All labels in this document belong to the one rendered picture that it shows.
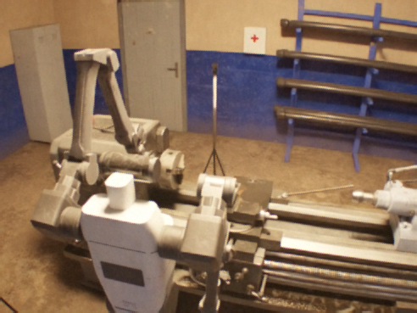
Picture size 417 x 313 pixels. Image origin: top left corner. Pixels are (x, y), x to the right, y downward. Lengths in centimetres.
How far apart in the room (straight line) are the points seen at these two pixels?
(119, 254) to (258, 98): 434
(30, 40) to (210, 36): 262
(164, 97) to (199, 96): 59
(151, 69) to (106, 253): 464
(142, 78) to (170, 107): 65
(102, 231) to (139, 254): 11
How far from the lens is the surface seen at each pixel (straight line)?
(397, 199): 211
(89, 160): 108
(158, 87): 546
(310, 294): 239
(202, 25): 505
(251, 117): 518
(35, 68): 537
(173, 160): 213
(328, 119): 459
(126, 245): 90
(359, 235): 244
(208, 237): 81
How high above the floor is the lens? 219
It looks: 27 degrees down
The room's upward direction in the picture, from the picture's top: straight up
